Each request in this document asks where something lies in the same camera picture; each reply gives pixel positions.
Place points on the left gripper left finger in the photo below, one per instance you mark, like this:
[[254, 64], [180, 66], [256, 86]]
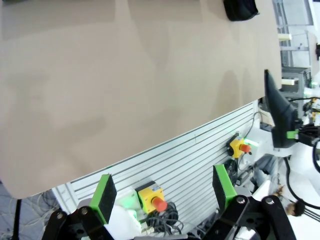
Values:
[[100, 202]]

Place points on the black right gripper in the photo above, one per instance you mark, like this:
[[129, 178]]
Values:
[[308, 136]]

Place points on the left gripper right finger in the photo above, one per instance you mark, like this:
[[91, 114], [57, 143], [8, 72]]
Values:
[[225, 195]]

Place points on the black buckle dress shoe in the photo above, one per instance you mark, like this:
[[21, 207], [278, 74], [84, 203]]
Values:
[[277, 107]]

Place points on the black slip-on leather shoe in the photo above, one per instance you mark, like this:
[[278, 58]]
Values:
[[240, 10]]

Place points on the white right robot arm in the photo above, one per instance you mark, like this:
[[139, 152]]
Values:
[[303, 165]]

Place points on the white plastic cover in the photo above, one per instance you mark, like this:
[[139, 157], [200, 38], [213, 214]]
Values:
[[125, 222], [265, 140]]

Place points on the yellow emergency stop button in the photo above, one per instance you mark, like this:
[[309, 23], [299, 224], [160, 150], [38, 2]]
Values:
[[237, 147], [150, 195]]

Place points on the black metal table leg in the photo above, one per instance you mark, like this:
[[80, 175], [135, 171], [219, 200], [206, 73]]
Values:
[[17, 220]]

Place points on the aluminium profile frame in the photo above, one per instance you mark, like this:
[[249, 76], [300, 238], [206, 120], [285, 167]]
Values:
[[295, 75]]

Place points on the slotted aluminium base plate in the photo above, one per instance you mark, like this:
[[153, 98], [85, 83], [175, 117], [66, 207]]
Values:
[[175, 160]]

